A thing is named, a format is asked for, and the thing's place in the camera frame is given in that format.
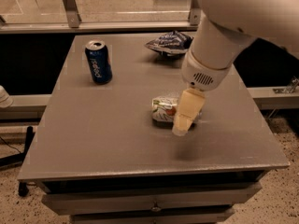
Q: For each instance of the crumpled blue chip bag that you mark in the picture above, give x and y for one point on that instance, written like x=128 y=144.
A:
x=171 y=44

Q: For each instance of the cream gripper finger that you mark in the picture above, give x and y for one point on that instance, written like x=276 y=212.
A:
x=190 y=103

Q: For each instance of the grey drawer cabinet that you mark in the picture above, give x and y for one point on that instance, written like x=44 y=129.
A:
x=99 y=157

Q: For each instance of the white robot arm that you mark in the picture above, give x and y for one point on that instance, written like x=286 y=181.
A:
x=227 y=27

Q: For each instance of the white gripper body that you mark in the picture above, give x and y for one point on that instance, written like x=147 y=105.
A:
x=202 y=74

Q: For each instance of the white object at left edge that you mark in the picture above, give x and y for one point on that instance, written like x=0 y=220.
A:
x=5 y=98

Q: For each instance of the black stand leg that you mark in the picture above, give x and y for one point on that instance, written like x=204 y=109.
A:
x=17 y=159

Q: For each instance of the left metal railing bracket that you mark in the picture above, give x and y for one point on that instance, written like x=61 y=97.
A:
x=71 y=10

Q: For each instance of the blue pepsi can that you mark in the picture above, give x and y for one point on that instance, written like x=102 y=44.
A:
x=97 y=56

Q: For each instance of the metal railing bracket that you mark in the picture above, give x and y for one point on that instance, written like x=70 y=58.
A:
x=71 y=10
x=195 y=13

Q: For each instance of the right metal railing bracket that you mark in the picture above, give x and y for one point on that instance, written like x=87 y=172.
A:
x=195 y=13

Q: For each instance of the metal clamp at right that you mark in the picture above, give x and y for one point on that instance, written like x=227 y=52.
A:
x=290 y=88

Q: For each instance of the white green 7up can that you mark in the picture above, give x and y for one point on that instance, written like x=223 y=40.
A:
x=164 y=108

